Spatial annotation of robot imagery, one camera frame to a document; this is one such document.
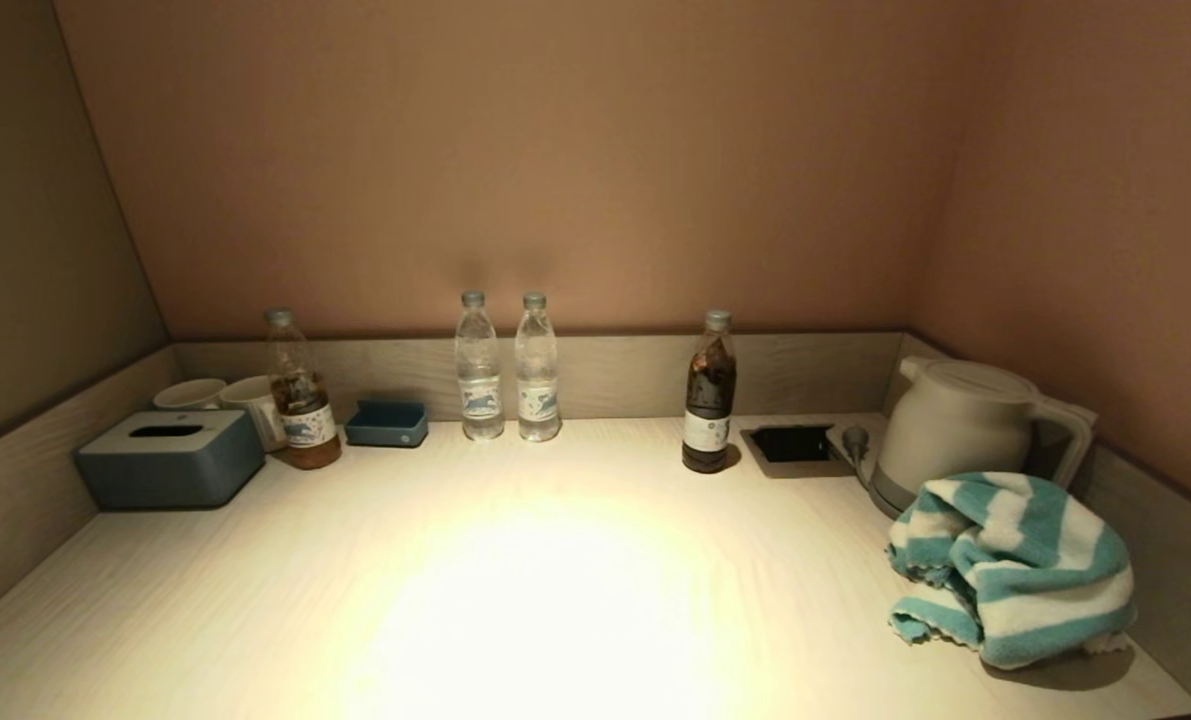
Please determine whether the teal white striped towel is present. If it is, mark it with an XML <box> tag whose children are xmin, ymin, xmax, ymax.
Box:
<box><xmin>887</xmin><ymin>472</ymin><xmax>1138</xmax><ymax>671</ymax></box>

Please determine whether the clear water bottle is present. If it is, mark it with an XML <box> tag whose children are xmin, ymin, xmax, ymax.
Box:
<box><xmin>514</xmin><ymin>291</ymin><xmax>563</xmax><ymax>443</ymax></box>
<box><xmin>454</xmin><ymin>290</ymin><xmax>505</xmax><ymax>442</ymax></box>

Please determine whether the dark liquid plastic bottle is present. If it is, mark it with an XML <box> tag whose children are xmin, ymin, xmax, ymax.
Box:
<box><xmin>682</xmin><ymin>309</ymin><xmax>739</xmax><ymax>474</ymax></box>

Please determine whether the recessed black socket panel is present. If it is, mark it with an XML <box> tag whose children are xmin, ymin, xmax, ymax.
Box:
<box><xmin>741</xmin><ymin>424</ymin><xmax>856</xmax><ymax>479</ymax></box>

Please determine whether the small blue plastic tray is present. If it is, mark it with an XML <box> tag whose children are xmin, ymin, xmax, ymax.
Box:
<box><xmin>344</xmin><ymin>400</ymin><xmax>430</xmax><ymax>448</ymax></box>

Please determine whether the amber tea plastic bottle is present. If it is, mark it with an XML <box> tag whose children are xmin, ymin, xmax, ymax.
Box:
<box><xmin>263</xmin><ymin>307</ymin><xmax>343</xmax><ymax>470</ymax></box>

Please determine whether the grey kettle base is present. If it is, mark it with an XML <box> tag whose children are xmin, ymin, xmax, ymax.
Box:
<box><xmin>867</xmin><ymin>468</ymin><xmax>918</xmax><ymax>521</ymax></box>

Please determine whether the white ceramic mug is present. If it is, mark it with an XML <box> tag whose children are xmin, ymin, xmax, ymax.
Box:
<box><xmin>153</xmin><ymin>377</ymin><xmax>228</xmax><ymax>411</ymax></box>
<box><xmin>219</xmin><ymin>375</ymin><xmax>288</xmax><ymax>453</ymax></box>

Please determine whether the white electric kettle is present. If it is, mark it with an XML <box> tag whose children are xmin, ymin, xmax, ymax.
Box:
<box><xmin>875</xmin><ymin>356</ymin><xmax>1098</xmax><ymax>516</ymax></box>

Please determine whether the grey-blue tissue box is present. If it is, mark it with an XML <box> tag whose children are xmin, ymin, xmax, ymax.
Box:
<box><xmin>77</xmin><ymin>409</ymin><xmax>266</xmax><ymax>511</ymax></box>

